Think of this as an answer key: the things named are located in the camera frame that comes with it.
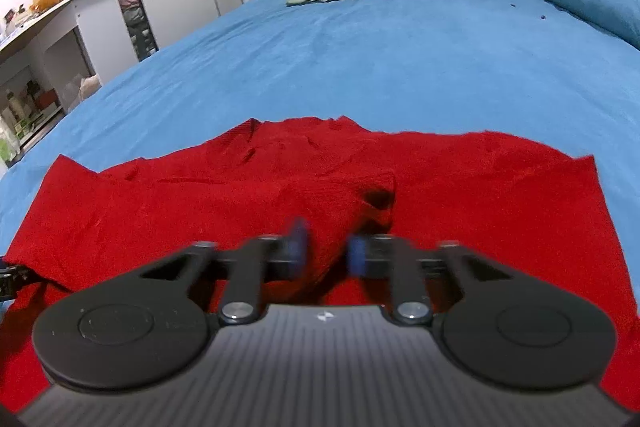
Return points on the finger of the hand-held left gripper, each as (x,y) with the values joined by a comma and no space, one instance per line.
(12,278)

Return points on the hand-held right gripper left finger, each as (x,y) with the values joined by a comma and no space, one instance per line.
(298,241)

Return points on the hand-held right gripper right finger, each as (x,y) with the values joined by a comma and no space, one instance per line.
(356,254)

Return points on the red knit garment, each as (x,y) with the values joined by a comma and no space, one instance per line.
(200,207)

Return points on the blue bed sheet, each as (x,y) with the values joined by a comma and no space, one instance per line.
(350,67)

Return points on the grey desk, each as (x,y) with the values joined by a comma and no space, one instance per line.
(60,42)

